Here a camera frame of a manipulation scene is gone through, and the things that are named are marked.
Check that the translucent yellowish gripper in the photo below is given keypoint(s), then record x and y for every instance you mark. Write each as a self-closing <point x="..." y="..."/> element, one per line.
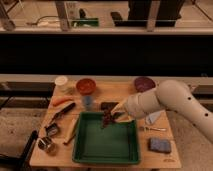
<point x="119" y="112"/>

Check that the dark grape bunch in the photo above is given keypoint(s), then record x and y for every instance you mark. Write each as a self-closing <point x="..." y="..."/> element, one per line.
<point x="107" y="118"/>

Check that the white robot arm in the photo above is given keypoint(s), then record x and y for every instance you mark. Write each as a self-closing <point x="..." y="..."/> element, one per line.
<point x="170" y="94"/>

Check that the green plastic tray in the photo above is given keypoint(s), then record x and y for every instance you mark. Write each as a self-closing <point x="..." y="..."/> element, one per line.
<point x="115" y="144"/>

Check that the dark brown rectangular block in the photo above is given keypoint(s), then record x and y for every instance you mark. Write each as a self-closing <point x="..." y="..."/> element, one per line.
<point x="108" y="105"/>

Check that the metal fork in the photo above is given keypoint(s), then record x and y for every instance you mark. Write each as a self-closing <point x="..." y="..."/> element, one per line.
<point x="152" y="129"/>

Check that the purple bowl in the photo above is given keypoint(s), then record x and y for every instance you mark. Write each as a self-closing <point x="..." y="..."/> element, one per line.
<point x="143" y="84"/>

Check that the light blue folded cloth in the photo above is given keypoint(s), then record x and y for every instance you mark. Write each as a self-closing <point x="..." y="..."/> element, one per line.
<point x="152" y="118"/>

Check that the blue translucent cup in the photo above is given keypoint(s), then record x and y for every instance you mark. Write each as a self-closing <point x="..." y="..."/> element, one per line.
<point x="87" y="102"/>

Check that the red bowl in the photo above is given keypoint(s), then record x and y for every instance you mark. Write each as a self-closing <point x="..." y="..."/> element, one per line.
<point x="86" y="86"/>

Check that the blue sponge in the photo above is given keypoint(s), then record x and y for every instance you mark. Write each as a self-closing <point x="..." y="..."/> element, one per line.
<point x="159" y="145"/>

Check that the wooden spatula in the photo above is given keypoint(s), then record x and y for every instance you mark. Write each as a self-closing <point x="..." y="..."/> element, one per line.
<point x="71" y="131"/>

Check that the orange carrot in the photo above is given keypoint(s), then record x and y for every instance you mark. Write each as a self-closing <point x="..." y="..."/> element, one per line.
<point x="58" y="101"/>

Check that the white lidded jar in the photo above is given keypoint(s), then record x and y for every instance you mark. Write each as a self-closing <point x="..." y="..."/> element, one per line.
<point x="61" y="83"/>

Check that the small metal measuring cup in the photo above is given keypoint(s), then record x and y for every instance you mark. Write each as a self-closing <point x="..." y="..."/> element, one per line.
<point x="52" y="130"/>

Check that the green box on shelf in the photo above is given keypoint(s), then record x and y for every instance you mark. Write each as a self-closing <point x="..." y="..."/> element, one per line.
<point x="85" y="22"/>

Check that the black handled knife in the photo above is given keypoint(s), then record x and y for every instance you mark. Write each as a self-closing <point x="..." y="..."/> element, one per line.
<point x="63" y="111"/>

